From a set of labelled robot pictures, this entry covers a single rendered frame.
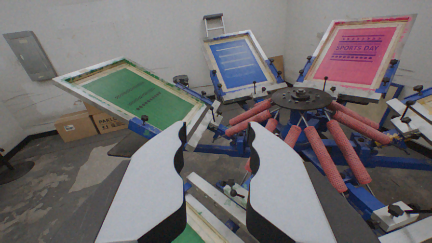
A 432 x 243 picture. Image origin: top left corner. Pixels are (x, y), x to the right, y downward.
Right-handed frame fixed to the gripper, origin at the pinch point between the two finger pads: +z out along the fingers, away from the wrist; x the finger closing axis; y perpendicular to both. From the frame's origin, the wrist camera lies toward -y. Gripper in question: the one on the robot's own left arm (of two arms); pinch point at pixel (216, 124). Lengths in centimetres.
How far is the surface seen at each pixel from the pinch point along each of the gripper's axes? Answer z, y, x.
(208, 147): 95, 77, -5
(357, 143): 71, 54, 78
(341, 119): 69, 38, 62
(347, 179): 48, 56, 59
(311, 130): 62, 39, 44
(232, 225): 37, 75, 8
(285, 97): 82, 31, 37
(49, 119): 314, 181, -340
